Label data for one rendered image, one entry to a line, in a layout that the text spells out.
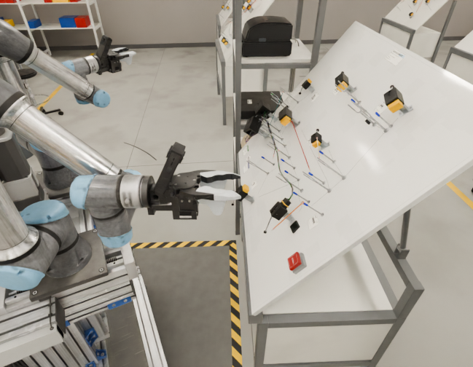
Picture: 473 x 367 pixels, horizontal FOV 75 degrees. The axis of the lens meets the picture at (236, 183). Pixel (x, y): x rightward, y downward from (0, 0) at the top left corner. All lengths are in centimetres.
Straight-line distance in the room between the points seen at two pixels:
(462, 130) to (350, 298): 81
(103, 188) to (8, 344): 65
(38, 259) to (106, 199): 32
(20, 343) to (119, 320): 102
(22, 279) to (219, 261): 178
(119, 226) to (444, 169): 84
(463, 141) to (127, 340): 184
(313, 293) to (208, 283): 114
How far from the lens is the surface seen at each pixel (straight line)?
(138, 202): 68
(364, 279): 156
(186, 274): 248
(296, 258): 113
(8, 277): 96
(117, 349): 206
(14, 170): 123
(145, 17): 851
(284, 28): 200
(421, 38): 679
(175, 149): 63
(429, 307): 267
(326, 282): 150
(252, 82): 426
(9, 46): 135
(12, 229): 90
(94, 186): 71
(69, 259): 111
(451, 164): 99
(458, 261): 309
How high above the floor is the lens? 199
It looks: 38 degrees down
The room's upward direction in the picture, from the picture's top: straight up
